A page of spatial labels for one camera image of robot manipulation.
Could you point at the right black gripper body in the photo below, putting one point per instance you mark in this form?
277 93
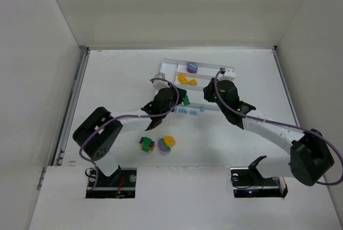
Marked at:
211 92

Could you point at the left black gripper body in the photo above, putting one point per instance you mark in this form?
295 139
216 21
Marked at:
178 95

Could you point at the green lego brick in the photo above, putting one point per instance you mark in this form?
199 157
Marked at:
186 101

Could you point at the yellow long lego brick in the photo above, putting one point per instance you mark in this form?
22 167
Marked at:
183 80

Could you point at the small yellow lego piece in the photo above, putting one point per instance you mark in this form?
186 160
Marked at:
193 82

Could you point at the purple round lego piece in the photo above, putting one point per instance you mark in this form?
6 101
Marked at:
192 68

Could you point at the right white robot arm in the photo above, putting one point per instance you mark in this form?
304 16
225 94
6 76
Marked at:
308 158

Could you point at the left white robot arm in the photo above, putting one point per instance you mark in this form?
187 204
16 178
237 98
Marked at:
96 135

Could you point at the white divided sorting tray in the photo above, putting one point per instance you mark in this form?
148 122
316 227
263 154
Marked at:
172 68

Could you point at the green purple yellow lego cluster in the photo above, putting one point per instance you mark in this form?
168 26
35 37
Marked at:
147 145

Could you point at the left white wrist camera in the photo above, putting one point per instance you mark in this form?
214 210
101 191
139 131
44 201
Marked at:
159 82

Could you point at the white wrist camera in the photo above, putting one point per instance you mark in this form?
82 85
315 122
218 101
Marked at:
227 73
159 82

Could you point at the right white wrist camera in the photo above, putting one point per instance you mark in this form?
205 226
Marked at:
227 73

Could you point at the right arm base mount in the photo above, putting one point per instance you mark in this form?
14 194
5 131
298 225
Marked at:
248 182

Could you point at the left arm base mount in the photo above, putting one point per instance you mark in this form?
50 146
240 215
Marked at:
121 185

